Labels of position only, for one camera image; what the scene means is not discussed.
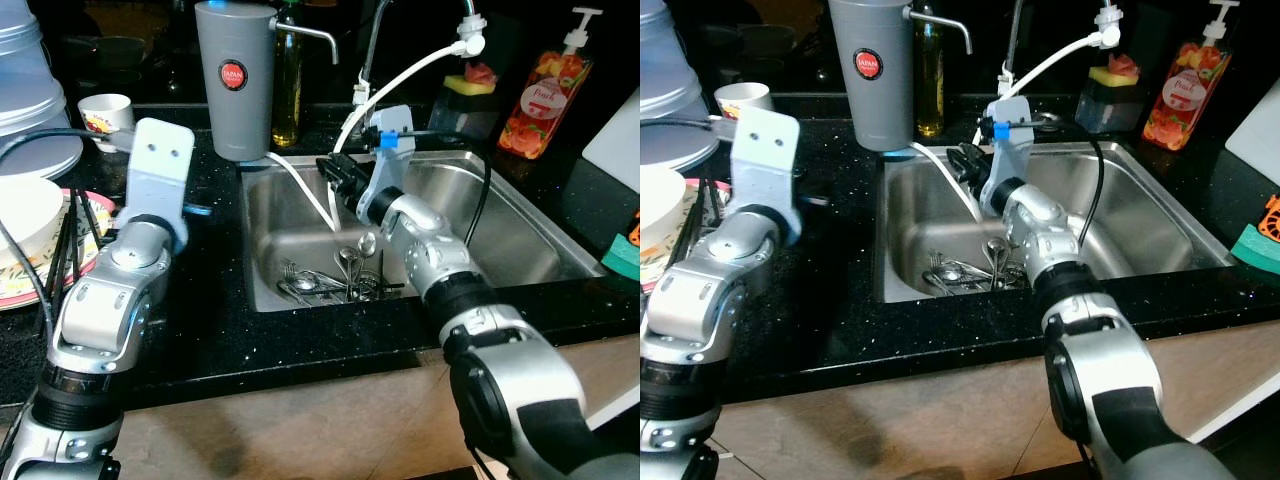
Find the steel spoon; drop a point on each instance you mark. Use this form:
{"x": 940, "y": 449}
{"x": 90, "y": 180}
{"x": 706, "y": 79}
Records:
{"x": 367, "y": 243}
{"x": 996, "y": 246}
{"x": 346, "y": 257}
{"x": 952, "y": 272}

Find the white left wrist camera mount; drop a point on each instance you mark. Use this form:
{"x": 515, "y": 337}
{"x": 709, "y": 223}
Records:
{"x": 160, "y": 165}
{"x": 765, "y": 160}

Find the grey water filter pitcher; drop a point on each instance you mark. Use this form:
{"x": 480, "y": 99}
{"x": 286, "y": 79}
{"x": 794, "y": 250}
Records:
{"x": 870, "y": 110}
{"x": 235, "y": 110}

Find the yellow oil glass bottle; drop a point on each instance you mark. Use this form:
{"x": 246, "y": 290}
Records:
{"x": 288, "y": 110}
{"x": 928, "y": 100}

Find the black sponge holder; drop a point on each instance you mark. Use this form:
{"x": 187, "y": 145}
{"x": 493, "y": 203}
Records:
{"x": 465, "y": 115}
{"x": 1105, "y": 105}

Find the beige cabinet front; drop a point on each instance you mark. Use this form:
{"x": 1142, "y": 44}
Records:
{"x": 300, "y": 420}
{"x": 900, "y": 420}

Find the red dish scrubber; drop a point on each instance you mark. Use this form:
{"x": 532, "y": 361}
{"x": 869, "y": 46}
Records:
{"x": 482, "y": 73}
{"x": 1123, "y": 64}

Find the floral plate red rim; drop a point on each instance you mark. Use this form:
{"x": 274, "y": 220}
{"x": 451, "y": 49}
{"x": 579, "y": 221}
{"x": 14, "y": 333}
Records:
{"x": 700, "y": 215}
{"x": 30, "y": 288}

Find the yellow dish sponge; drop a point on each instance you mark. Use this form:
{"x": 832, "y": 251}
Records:
{"x": 1110, "y": 76}
{"x": 462, "y": 84}

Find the white printed paper cup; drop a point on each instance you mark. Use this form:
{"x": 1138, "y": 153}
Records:
{"x": 742, "y": 97}
{"x": 105, "y": 115}

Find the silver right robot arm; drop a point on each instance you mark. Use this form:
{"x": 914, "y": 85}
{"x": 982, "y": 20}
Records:
{"x": 500, "y": 350}
{"x": 1100, "y": 360}

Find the steel fork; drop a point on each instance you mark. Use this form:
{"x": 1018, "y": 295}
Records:
{"x": 936, "y": 262}
{"x": 293, "y": 272}

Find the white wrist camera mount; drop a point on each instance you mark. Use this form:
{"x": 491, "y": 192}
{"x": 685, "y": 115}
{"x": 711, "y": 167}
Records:
{"x": 392, "y": 165}
{"x": 160, "y": 165}
{"x": 1010, "y": 155}
{"x": 765, "y": 160}

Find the orange plastic piece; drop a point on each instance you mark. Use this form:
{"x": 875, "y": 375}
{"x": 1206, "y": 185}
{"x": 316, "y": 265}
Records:
{"x": 634, "y": 230}
{"x": 1272, "y": 215}

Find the blue translucent round container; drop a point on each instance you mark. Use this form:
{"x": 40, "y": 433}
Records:
{"x": 675, "y": 100}
{"x": 35, "y": 110}

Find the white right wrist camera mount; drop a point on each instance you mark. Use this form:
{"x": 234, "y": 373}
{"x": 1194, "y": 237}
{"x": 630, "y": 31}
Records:
{"x": 1010, "y": 155}
{"x": 392, "y": 165}

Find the white bowl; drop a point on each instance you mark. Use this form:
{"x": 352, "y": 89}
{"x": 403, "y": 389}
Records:
{"x": 25, "y": 220}
{"x": 660, "y": 210}

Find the peach soap pump bottle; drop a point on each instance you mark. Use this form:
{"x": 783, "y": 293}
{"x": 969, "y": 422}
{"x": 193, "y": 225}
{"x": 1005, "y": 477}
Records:
{"x": 540, "y": 105}
{"x": 1185, "y": 100}

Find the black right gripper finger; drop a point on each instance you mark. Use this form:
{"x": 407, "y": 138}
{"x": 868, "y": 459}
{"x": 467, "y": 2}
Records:
{"x": 955, "y": 168}
{"x": 335, "y": 160}
{"x": 330, "y": 180}
{"x": 960, "y": 150}

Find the black chopstick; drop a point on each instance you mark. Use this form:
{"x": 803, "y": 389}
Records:
{"x": 690, "y": 235}
{"x": 62, "y": 255}
{"x": 85, "y": 235}
{"x": 712, "y": 205}

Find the green scouring sponge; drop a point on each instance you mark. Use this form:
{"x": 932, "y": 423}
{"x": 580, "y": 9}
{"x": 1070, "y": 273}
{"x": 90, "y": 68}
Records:
{"x": 1255, "y": 250}
{"x": 622, "y": 258}

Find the white cutting board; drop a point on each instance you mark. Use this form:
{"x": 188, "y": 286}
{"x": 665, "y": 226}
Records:
{"x": 1260, "y": 130}
{"x": 620, "y": 140}

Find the thin chrome bent spout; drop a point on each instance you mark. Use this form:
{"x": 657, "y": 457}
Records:
{"x": 318, "y": 30}
{"x": 950, "y": 22}

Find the stainless steel sink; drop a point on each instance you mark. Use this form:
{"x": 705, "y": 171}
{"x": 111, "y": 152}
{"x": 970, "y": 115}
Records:
{"x": 530, "y": 230}
{"x": 1150, "y": 210}

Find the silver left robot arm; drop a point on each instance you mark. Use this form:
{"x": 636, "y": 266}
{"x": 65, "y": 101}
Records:
{"x": 100, "y": 310}
{"x": 690, "y": 310}

